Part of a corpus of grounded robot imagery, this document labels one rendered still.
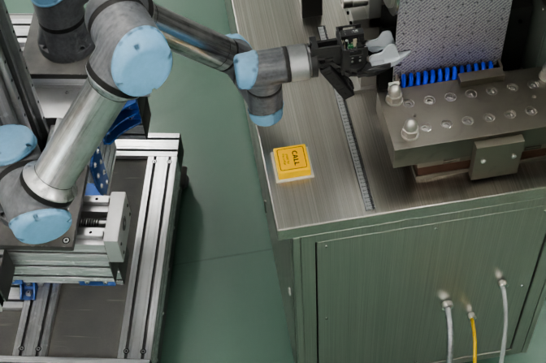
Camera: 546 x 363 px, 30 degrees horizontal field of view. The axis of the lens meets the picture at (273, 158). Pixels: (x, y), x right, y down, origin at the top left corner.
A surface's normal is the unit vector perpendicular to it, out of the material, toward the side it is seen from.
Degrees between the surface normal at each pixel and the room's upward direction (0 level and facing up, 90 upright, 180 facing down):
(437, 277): 90
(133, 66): 85
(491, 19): 90
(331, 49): 90
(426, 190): 0
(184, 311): 0
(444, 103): 0
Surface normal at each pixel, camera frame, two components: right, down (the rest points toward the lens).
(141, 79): 0.52, 0.60
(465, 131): -0.04, -0.60
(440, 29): 0.16, 0.78
